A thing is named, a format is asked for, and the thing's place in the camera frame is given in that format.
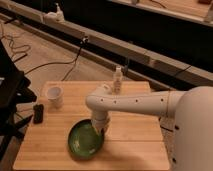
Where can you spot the long wooden rail beam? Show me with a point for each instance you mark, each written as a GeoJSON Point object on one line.
{"type": "Point", "coordinates": [163, 46]}

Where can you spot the green ceramic bowl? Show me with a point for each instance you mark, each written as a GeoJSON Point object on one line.
{"type": "Point", "coordinates": [83, 141]}

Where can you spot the clear plastic bottle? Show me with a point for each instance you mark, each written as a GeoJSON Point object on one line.
{"type": "Point", "coordinates": [117, 80]}

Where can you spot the white object on rail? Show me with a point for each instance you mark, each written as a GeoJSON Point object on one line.
{"type": "Point", "coordinates": [57, 16]}

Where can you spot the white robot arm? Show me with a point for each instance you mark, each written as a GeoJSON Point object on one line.
{"type": "Point", "coordinates": [192, 111]}

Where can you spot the white paper cup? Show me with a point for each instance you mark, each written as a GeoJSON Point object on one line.
{"type": "Point", "coordinates": [55, 96]}

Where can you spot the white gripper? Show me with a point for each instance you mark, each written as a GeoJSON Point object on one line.
{"type": "Point", "coordinates": [100, 121]}

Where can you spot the black rectangular remote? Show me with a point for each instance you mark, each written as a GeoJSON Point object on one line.
{"type": "Point", "coordinates": [38, 113]}

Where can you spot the black chair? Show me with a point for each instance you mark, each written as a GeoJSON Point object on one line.
{"type": "Point", "coordinates": [14, 89]}

